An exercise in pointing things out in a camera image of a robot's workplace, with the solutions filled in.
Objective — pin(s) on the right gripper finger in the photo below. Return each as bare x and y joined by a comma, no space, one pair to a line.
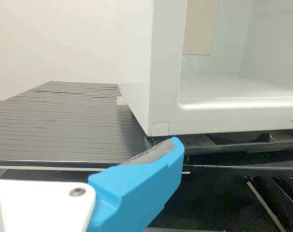
136,188

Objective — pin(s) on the white incubator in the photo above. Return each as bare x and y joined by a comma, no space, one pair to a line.
141,72

